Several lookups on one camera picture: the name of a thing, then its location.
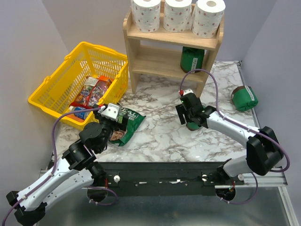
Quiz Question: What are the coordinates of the green roll brown end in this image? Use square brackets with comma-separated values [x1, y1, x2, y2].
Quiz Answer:
[180, 47, 205, 73]

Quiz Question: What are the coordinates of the floral paper towel roll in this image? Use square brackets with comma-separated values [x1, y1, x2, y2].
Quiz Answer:
[131, 0, 161, 33]
[163, 0, 192, 32]
[192, 0, 226, 39]

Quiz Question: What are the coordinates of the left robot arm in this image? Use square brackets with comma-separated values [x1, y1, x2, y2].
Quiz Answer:
[7, 105, 128, 226]

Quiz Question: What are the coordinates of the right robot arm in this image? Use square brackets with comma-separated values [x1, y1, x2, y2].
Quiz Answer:
[176, 89, 284, 185]

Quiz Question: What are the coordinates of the wooden two-tier shelf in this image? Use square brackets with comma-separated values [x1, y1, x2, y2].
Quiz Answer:
[123, 0, 224, 93]

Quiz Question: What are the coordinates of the green chip bag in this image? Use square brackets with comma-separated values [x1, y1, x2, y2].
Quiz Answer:
[110, 106, 146, 146]

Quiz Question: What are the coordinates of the blue label bottle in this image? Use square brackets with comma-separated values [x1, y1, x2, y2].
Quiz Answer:
[69, 106, 90, 120]

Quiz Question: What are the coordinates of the red candy bag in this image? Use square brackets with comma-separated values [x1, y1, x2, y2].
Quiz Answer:
[71, 77, 111, 108]

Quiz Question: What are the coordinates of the orange snack packet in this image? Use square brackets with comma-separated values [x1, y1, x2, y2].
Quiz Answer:
[98, 75, 114, 84]

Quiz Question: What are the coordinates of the yellow plastic shopping basket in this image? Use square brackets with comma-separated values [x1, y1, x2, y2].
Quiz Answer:
[28, 41, 128, 118]

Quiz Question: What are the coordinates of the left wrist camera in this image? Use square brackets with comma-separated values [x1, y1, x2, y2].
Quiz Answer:
[98, 103, 120, 121]

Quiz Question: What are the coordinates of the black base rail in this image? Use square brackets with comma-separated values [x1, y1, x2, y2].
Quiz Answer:
[92, 162, 244, 197]

